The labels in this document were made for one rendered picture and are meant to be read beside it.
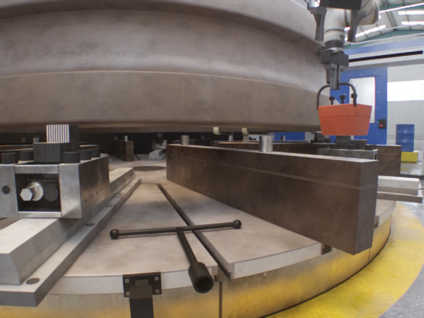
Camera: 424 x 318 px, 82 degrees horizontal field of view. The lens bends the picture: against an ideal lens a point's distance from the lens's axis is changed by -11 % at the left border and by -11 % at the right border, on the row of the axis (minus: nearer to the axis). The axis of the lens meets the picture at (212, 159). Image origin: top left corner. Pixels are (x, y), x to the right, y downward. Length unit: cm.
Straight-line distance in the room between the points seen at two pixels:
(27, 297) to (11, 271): 9
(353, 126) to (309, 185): 33
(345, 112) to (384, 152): 243
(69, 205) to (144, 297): 50
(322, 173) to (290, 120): 73
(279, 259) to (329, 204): 32
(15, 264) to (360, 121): 128
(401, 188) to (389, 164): 126
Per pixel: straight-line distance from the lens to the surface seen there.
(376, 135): 641
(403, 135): 999
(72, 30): 179
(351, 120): 116
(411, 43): 645
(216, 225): 137
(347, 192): 117
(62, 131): 136
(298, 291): 138
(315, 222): 130
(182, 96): 148
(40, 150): 128
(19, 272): 94
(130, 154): 508
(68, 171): 113
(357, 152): 229
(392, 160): 362
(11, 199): 127
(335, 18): 125
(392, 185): 237
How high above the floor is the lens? 78
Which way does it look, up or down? 5 degrees down
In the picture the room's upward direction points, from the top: straight up
